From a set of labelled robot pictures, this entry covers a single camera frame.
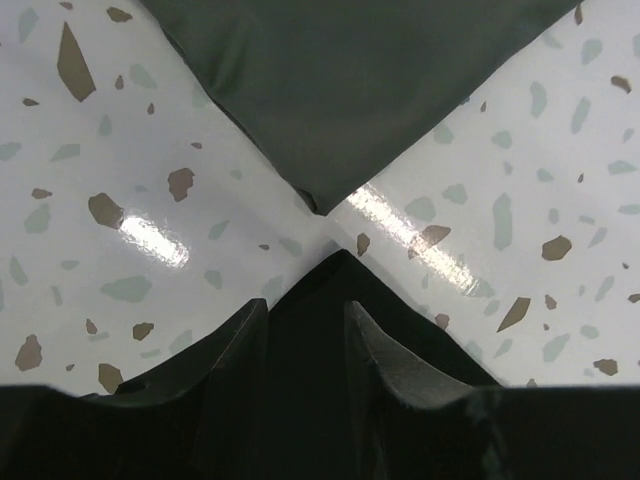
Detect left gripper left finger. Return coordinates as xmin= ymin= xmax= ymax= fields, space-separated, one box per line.
xmin=1 ymin=299 xmax=268 ymax=479

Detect black t shirt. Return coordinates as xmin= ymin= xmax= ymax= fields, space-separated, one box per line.
xmin=259 ymin=250 xmax=495 ymax=480

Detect folded grey t shirt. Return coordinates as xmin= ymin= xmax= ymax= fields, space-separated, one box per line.
xmin=145 ymin=0 xmax=573 ymax=215

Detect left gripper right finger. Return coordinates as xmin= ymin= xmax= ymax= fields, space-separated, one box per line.
xmin=344 ymin=302 xmax=639 ymax=479

